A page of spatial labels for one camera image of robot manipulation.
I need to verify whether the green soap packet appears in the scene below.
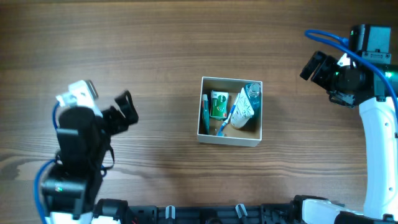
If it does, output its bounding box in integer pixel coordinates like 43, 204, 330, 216
210, 90, 229, 120

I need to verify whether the white lotion tube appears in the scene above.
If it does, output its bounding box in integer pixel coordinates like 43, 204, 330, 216
230, 88, 255, 129

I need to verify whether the white cardboard box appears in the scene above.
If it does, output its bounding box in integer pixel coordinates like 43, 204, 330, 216
197, 77, 263, 147

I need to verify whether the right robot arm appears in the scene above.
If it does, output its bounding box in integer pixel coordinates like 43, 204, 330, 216
289, 24, 397, 223

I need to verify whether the red white toothpaste tube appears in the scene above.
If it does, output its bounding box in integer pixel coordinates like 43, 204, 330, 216
201, 94, 210, 134

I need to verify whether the blue mouthwash bottle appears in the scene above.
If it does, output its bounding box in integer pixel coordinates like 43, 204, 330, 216
244, 83, 261, 116

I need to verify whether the blue white toothbrush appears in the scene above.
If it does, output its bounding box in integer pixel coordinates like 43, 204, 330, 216
216, 93, 240, 136

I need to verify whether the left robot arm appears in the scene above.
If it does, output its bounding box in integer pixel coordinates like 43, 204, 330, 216
34, 91, 139, 223

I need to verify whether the blue left cable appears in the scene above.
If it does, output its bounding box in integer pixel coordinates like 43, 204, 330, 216
33, 101, 62, 224

